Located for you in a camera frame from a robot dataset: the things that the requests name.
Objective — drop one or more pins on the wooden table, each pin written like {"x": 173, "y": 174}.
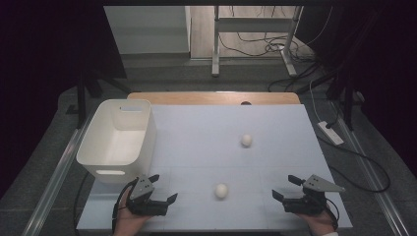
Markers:
{"x": 213, "y": 98}

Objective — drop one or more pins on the person's right hand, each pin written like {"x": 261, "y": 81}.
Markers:
{"x": 316, "y": 224}

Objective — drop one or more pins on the white cabinet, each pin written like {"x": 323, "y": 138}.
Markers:
{"x": 147, "y": 29}

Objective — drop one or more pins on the black metal stand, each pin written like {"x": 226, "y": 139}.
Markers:
{"x": 81, "y": 98}
{"x": 348, "y": 98}

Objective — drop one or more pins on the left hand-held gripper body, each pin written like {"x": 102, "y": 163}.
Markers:
{"x": 144, "y": 205}

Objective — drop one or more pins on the white metal stand frame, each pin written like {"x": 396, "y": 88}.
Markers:
{"x": 252, "y": 24}

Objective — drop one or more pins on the white power strip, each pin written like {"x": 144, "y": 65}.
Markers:
{"x": 330, "y": 132}

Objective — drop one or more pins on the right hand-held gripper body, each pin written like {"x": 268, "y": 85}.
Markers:
{"x": 306, "y": 203}

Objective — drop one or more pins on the metal floor rail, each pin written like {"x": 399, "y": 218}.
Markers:
{"x": 377, "y": 193}
{"x": 52, "y": 183}

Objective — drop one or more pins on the white board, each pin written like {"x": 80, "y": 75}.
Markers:
{"x": 213, "y": 164}

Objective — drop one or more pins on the white egg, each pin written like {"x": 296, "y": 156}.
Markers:
{"x": 221, "y": 190}
{"x": 246, "y": 140}

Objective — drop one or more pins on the white plastic storage bin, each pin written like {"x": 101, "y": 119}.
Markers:
{"x": 114, "y": 147}

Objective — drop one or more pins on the person's left hand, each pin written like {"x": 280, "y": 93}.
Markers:
{"x": 128, "y": 221}

